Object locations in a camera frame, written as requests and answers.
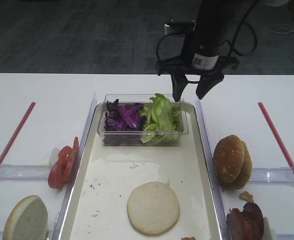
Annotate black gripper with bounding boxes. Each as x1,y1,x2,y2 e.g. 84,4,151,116
155,46,239,102

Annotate green lettuce leaves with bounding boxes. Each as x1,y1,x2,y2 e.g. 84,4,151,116
139,93,181,146

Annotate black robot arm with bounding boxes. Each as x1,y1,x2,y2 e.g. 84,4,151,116
155,0,258,102

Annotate dark meat patties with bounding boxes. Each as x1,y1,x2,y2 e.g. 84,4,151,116
226,202,264,240

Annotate tomato slices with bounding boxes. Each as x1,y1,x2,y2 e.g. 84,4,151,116
47,136,79,189

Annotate clear plastic salad container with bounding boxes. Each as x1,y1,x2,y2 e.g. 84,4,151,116
97,93,189,146

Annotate right red strip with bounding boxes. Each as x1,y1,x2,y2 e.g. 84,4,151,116
258,102,294,175

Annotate red strip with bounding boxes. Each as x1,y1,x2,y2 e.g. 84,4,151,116
258,102,294,175
0,101,36,166

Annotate sesame bun front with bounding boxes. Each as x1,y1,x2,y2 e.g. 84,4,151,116
213,135,245,184

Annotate sesame bun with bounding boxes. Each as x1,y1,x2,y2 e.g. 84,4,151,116
231,141,253,190
213,135,245,184

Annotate shredded purple cabbage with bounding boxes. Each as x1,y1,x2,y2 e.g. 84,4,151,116
104,99,147,132

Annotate right long clear divider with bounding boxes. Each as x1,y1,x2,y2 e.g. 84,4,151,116
195,100,231,240

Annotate long clear divider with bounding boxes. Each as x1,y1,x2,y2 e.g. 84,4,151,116
195,100,231,240
47,94,97,240

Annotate sesame bun back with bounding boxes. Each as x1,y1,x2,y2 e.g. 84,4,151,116
231,141,253,190

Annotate bun crumb piece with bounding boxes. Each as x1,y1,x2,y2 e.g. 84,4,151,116
238,191,254,203

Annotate bottom bun on tray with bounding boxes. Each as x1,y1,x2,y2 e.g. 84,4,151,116
126,181,180,236

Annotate right upper clear crossbar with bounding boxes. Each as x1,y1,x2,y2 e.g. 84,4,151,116
248,167,294,185

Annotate clear crossbar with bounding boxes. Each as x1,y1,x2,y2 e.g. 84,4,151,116
0,164,50,181
248,167,294,185

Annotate white holder block left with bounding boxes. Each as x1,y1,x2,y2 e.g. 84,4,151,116
48,148,60,168

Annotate white holder block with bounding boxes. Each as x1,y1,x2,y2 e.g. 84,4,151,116
261,216,277,240
48,148,60,168

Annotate metal serving tray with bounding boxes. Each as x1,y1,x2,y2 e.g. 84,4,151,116
61,103,221,240

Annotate left red strip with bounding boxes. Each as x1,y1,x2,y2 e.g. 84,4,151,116
0,101,36,166

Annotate white holder block right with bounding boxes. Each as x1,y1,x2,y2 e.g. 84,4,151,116
261,216,277,240

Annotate left long clear divider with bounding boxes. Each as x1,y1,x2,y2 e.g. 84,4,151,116
47,94,97,240

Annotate bun half left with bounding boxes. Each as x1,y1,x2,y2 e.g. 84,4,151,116
2,195,48,240

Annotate left upper clear crossbar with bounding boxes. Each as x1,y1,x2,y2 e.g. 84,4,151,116
0,164,50,181

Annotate black camera cable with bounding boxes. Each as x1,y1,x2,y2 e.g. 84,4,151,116
155,0,259,66

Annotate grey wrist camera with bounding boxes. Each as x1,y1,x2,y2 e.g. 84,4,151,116
164,20,195,35

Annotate white cable on floor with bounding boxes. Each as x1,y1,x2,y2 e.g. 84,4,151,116
266,24,294,41

